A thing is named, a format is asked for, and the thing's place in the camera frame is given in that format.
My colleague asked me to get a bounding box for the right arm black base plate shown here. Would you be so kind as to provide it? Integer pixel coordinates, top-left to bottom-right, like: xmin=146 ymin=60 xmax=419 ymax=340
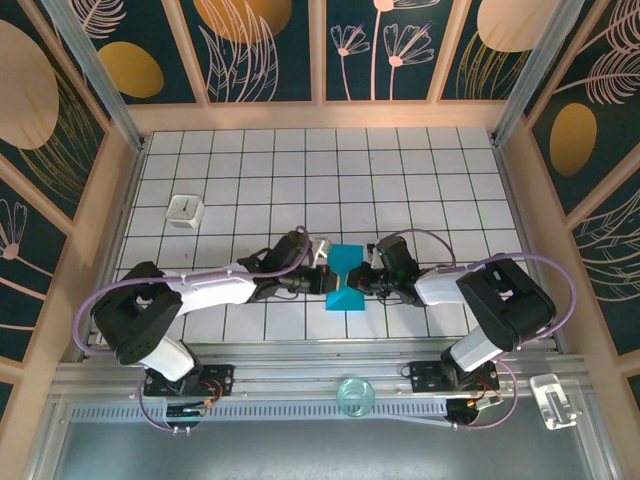
xmin=409 ymin=359 xmax=501 ymax=394

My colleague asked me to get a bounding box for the slotted grey cable duct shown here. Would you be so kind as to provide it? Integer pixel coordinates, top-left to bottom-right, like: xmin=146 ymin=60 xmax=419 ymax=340
xmin=69 ymin=399 xmax=451 ymax=424

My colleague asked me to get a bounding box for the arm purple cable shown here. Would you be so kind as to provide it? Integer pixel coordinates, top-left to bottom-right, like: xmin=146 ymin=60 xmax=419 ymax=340
xmin=72 ymin=225 xmax=309 ymax=436
xmin=374 ymin=228 xmax=581 ymax=431

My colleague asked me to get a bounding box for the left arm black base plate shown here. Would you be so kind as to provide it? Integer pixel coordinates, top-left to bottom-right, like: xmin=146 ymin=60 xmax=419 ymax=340
xmin=143 ymin=363 xmax=236 ymax=399

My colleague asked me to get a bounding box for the grey metal sheet panel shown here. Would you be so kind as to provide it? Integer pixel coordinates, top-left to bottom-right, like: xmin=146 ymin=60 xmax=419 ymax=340
xmin=29 ymin=419 xmax=616 ymax=480

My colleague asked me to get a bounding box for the aluminium frame post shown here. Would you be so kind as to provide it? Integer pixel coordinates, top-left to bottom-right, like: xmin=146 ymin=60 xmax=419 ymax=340
xmin=42 ymin=0 xmax=149 ymax=151
xmin=492 ymin=0 xmax=586 ymax=146

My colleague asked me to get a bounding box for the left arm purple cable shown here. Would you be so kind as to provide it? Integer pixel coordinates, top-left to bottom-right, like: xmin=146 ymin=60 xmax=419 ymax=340
xmin=72 ymin=225 xmax=309 ymax=436

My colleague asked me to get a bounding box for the clear acrylic block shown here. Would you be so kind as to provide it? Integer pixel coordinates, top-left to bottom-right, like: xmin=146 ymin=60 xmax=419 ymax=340
xmin=529 ymin=373 xmax=584 ymax=431

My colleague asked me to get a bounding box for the white square clock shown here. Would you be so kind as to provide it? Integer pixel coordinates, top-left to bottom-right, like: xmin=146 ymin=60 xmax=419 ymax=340
xmin=165 ymin=194 xmax=206 ymax=230

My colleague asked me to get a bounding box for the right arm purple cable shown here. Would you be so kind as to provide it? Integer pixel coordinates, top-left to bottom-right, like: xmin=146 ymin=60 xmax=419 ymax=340
xmin=374 ymin=228 xmax=581 ymax=431

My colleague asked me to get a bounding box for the clear green glass cup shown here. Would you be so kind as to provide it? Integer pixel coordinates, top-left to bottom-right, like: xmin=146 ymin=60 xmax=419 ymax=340
xmin=337 ymin=377 xmax=376 ymax=419

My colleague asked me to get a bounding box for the long aluminium base rail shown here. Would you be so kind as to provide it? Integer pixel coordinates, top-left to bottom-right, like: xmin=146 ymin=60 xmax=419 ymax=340
xmin=49 ymin=339 xmax=594 ymax=401

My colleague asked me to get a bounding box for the aluminium table side rail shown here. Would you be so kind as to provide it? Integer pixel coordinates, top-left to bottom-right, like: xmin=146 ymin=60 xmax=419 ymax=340
xmin=79 ymin=142 xmax=149 ymax=361
xmin=492 ymin=139 xmax=564 ymax=354

